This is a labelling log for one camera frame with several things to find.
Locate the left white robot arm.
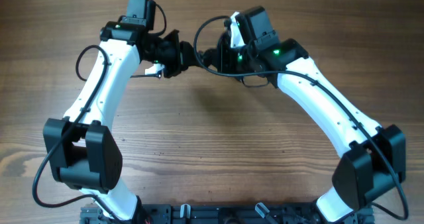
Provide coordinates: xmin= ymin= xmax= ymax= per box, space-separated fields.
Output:
xmin=42 ymin=0 xmax=186 ymax=223

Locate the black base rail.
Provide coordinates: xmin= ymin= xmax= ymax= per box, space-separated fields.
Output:
xmin=79 ymin=203 xmax=375 ymax=224

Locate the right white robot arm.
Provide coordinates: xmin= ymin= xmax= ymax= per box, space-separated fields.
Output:
xmin=195 ymin=6 xmax=409 ymax=223

